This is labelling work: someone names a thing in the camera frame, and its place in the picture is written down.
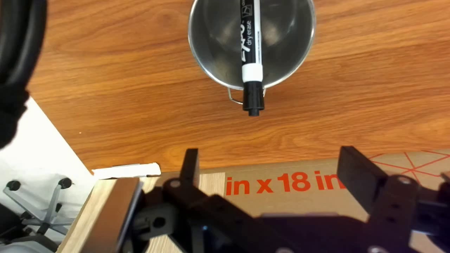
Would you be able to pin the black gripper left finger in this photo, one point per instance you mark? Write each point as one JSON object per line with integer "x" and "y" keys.
{"x": 192, "y": 215}

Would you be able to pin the grey wheeled stand base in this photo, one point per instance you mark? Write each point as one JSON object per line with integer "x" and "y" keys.
{"x": 47, "y": 205}

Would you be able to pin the white paper strip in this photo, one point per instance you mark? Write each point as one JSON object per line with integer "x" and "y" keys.
{"x": 127, "y": 169}

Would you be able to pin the black white dry-erase marker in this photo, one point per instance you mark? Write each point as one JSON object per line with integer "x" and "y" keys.
{"x": 254, "y": 56}

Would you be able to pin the light wooden board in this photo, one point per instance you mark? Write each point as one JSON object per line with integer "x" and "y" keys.
{"x": 108, "y": 219}

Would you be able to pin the brown printed cardboard sheet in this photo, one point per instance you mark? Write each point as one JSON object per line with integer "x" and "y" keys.
{"x": 282, "y": 204}

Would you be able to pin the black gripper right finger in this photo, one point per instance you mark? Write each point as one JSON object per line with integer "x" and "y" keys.
{"x": 399, "y": 215}

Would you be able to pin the small stainless steel pot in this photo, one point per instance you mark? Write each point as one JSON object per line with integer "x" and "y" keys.
{"x": 212, "y": 42}

